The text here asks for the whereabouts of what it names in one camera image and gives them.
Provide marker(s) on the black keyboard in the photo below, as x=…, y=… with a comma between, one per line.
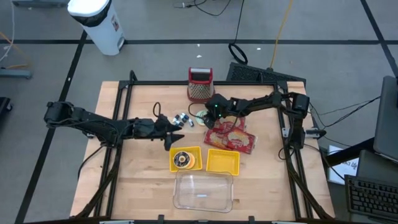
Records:
x=373, y=197

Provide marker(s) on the black perforated floor panel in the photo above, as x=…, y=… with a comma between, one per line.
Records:
x=248, y=73

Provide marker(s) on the red printed package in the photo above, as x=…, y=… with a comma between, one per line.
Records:
x=232, y=124
x=233, y=141

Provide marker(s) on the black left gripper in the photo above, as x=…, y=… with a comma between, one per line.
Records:
x=149, y=129

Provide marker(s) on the white trash can black bag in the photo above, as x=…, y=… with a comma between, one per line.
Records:
x=99, y=28

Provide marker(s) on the pale yellow tape roll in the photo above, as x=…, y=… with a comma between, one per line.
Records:
x=200, y=119

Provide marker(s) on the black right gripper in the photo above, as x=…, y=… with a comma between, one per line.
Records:
x=219, y=104

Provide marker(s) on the grey laptop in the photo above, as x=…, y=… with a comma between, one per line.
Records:
x=387, y=118

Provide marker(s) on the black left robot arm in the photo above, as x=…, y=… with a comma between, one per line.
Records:
x=93, y=124

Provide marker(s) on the red metal box grater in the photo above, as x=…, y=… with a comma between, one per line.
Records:
x=200, y=90

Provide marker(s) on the silver metal mounting bracket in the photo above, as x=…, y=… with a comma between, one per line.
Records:
x=315, y=133

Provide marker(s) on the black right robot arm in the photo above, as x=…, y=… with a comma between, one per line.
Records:
x=264, y=101

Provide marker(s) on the white paper sheet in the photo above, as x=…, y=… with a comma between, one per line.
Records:
x=342, y=169

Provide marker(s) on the clear plastic container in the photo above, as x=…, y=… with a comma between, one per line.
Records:
x=202, y=191

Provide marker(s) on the yellow slotted plastic basket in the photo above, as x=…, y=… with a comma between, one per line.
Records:
x=222, y=161
x=196, y=152

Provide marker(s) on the small blue white tube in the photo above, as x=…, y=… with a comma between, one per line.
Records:
x=190, y=123
x=180, y=124
x=184, y=117
x=176, y=118

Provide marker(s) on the black aluminium rig frame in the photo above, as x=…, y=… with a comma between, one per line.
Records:
x=202, y=83

